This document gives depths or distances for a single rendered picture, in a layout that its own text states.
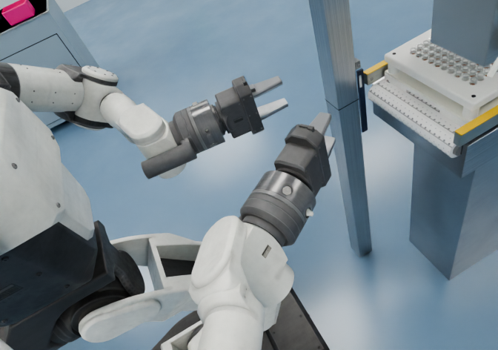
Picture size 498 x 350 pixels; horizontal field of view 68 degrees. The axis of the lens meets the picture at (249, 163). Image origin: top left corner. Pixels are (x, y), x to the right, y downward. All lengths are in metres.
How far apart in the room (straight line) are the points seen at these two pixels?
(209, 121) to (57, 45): 2.22
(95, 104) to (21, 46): 1.97
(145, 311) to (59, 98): 0.45
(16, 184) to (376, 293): 1.28
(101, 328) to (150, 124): 0.37
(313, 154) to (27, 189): 0.36
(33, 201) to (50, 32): 2.34
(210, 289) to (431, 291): 1.19
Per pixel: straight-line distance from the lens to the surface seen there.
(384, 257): 1.58
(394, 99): 0.92
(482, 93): 0.82
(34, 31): 2.80
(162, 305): 0.78
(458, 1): 0.64
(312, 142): 0.53
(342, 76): 0.91
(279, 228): 0.49
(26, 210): 0.50
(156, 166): 0.67
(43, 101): 0.84
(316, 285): 1.55
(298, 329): 1.30
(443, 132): 0.84
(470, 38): 0.64
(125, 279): 0.75
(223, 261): 0.42
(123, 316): 0.75
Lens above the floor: 1.41
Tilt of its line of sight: 45 degrees down
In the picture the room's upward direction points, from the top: 23 degrees counter-clockwise
